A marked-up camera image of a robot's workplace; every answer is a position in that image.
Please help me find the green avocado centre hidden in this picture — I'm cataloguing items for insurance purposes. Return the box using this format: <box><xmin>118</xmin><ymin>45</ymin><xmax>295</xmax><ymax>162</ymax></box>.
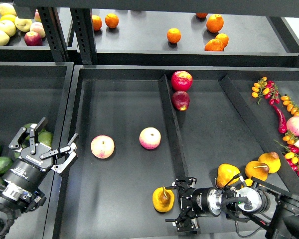
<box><xmin>13</xmin><ymin>152</ymin><xmax>20</xmax><ymax>159</ymax></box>

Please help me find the red apple on shelf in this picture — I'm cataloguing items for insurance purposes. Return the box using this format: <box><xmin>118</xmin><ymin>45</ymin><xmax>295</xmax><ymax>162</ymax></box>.
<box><xmin>24</xmin><ymin>31</ymin><xmax>43</xmax><ymax>46</ymax></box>

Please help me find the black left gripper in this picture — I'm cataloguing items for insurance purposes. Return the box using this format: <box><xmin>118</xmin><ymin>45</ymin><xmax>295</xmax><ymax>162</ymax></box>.
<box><xmin>3</xmin><ymin>117</ymin><xmax>78</xmax><ymax>192</ymax></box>

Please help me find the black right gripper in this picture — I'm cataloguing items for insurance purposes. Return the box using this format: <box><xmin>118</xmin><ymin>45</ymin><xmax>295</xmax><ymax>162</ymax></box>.
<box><xmin>163</xmin><ymin>176</ymin><xmax>222</xmax><ymax>232</ymax></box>

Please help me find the green avocado top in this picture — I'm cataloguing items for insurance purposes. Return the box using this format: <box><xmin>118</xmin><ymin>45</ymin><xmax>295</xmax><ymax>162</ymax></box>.
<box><xmin>23</xmin><ymin>122</ymin><xmax>47</xmax><ymax>141</ymax></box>

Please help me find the yellow lemon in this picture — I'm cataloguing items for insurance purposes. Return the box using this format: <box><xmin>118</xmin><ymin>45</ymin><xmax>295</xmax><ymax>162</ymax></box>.
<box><xmin>0</xmin><ymin>14</ymin><xmax>16</xmax><ymax>23</ymax></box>

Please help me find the pink peach behind post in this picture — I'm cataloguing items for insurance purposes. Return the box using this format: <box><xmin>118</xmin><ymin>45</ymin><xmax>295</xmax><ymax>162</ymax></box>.
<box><xmin>34</xmin><ymin>10</ymin><xmax>41</xmax><ymax>22</ymax></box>

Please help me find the red chili pepper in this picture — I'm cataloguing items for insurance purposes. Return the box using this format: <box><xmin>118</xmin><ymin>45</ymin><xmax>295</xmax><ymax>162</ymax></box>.
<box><xmin>272</xmin><ymin>105</ymin><xmax>287</xmax><ymax>133</ymax></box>

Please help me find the pale yellow pear top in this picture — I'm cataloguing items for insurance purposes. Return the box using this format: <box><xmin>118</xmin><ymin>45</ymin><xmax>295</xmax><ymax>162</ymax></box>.
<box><xmin>0</xmin><ymin>2</ymin><xmax>17</xmax><ymax>16</ymax></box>

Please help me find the dark red apple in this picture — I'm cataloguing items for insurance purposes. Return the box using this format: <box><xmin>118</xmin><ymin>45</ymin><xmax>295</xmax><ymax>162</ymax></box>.
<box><xmin>171</xmin><ymin>91</ymin><xmax>190</xmax><ymax>111</ymax></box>

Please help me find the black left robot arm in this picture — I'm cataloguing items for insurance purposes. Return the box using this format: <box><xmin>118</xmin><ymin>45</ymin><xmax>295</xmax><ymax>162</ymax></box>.
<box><xmin>0</xmin><ymin>117</ymin><xmax>78</xmax><ymax>239</ymax></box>

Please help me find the black perforated post left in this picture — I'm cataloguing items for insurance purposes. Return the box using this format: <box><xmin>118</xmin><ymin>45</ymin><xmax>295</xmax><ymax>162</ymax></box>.
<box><xmin>37</xmin><ymin>6</ymin><xmax>69</xmax><ymax>62</ymax></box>

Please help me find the cherry tomato bunch bottom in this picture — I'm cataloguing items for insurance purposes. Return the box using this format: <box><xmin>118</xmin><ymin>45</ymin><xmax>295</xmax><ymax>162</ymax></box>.
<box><xmin>275</xmin><ymin>130</ymin><xmax>299</xmax><ymax>177</ymax></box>

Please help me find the pale peach on shelf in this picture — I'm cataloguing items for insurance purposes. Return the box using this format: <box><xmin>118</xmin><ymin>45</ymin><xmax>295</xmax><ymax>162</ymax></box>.
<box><xmin>30</xmin><ymin>22</ymin><xmax>46</xmax><ymax>38</ymax></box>

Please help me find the black perforated shelf post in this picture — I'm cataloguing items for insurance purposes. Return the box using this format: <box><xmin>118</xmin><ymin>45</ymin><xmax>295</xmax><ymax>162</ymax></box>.
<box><xmin>70</xmin><ymin>8</ymin><xmax>98</xmax><ymax>65</ymax></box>

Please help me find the cherry tomato bunch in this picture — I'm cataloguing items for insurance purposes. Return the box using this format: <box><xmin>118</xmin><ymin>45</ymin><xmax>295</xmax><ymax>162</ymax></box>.
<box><xmin>251</xmin><ymin>77</ymin><xmax>280</xmax><ymax>105</ymax></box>
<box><xmin>275</xmin><ymin>130</ymin><xmax>299</xmax><ymax>177</ymax></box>

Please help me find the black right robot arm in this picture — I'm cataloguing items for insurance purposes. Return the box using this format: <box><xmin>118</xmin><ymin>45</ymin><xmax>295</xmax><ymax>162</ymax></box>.
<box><xmin>168</xmin><ymin>173</ymin><xmax>299</xmax><ymax>239</ymax></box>

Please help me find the black tray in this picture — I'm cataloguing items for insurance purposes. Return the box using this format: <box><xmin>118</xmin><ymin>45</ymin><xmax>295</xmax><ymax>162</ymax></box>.
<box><xmin>0</xmin><ymin>62</ymin><xmax>73</xmax><ymax>239</ymax></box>
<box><xmin>56</xmin><ymin>66</ymin><xmax>299</xmax><ymax>239</ymax></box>

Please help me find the pale yellow apple right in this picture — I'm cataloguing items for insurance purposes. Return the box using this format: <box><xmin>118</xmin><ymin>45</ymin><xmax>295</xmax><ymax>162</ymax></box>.
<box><xmin>14</xmin><ymin>16</ymin><xmax>32</xmax><ymax>32</ymax></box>

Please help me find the pink apple left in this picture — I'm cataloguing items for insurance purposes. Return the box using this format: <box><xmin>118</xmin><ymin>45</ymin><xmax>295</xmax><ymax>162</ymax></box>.
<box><xmin>90</xmin><ymin>135</ymin><xmax>115</xmax><ymax>159</ymax></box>

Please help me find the bright red apple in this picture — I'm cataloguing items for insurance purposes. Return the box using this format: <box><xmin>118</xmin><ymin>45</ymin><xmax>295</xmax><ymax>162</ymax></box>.
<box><xmin>171</xmin><ymin>70</ymin><xmax>193</xmax><ymax>92</ymax></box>

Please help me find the green avocado beside tray edge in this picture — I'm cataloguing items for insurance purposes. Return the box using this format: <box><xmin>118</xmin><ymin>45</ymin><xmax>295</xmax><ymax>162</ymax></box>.
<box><xmin>38</xmin><ymin>131</ymin><xmax>53</xmax><ymax>147</ymax></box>

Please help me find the cherry tomato bunch top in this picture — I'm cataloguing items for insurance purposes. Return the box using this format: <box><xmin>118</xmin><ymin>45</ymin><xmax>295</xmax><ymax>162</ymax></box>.
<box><xmin>251</xmin><ymin>77</ymin><xmax>280</xmax><ymax>105</ymax></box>

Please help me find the pink apple right tray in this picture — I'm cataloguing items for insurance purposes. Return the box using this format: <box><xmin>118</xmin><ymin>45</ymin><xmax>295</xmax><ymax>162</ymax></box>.
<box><xmin>287</xmin><ymin>116</ymin><xmax>299</xmax><ymax>136</ymax></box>

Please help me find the pink apple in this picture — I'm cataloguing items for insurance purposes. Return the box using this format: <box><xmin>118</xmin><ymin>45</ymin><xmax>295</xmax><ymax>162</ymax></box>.
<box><xmin>139</xmin><ymin>127</ymin><xmax>161</xmax><ymax>150</ymax></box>
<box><xmin>90</xmin><ymin>135</ymin><xmax>115</xmax><ymax>159</ymax></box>

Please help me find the pink apple centre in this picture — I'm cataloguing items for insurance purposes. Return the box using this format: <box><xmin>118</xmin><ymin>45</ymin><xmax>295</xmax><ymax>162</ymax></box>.
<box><xmin>139</xmin><ymin>127</ymin><xmax>161</xmax><ymax>150</ymax></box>

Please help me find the pale yellow apple middle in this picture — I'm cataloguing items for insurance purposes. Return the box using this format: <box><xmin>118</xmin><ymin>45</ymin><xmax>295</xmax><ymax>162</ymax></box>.
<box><xmin>0</xmin><ymin>20</ymin><xmax>16</xmax><ymax>37</ymax></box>

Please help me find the black middle tray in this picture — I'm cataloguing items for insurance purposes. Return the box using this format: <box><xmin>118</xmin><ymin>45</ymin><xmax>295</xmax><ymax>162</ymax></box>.
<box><xmin>56</xmin><ymin>66</ymin><xmax>299</xmax><ymax>239</ymax></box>

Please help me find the black left tray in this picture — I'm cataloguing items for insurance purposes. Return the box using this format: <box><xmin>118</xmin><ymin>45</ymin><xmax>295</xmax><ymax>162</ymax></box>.
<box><xmin>0</xmin><ymin>62</ymin><xmax>73</xmax><ymax>239</ymax></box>

